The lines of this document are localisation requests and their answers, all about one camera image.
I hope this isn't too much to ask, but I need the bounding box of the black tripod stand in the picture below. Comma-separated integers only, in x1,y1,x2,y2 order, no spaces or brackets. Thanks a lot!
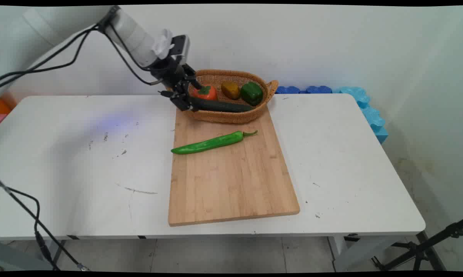
371,217,463,272

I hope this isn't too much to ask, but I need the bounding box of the yellow bell pepper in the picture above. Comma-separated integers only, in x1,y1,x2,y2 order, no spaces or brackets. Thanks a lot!
221,81,241,100

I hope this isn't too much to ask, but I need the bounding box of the white table leg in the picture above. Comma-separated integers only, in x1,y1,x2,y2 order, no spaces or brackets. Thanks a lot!
327,234,403,272

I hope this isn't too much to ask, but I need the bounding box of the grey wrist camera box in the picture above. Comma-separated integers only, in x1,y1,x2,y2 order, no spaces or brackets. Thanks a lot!
172,35,190,65

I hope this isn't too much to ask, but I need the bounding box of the green bell pepper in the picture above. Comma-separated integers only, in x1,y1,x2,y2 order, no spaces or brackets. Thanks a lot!
240,82,264,107

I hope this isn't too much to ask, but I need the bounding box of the wooden cutting board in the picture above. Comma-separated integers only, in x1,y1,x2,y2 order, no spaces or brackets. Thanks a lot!
168,106,301,227

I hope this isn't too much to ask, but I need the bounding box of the black cable with connector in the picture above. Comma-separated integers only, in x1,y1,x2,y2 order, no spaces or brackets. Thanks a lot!
0,178,90,272

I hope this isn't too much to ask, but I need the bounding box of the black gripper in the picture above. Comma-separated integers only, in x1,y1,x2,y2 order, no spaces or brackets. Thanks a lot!
150,57,203,113

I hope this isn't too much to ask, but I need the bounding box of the dark green cucumber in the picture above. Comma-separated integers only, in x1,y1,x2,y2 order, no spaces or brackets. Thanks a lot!
189,97,254,113

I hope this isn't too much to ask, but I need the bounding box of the white crumpled plastic wrap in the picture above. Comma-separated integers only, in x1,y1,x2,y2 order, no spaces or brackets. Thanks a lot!
152,29,175,60

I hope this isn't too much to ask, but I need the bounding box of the long green chili pepper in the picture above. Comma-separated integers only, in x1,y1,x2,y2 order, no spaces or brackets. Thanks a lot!
171,130,258,155

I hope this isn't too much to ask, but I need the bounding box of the orange-red tomato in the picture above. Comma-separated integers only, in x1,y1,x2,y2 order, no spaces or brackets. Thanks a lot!
191,85,218,102

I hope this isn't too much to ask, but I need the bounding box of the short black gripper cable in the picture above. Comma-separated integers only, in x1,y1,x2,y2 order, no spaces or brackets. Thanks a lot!
103,22,165,86

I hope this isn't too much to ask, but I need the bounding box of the long black arm cable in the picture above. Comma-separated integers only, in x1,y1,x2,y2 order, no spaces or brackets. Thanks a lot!
0,23,102,89

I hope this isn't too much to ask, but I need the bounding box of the light blue foam mat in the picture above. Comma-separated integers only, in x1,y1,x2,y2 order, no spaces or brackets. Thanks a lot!
338,87,389,145

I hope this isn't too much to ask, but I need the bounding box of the woven wicker basket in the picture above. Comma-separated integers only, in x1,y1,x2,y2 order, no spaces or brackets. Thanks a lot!
177,69,279,124

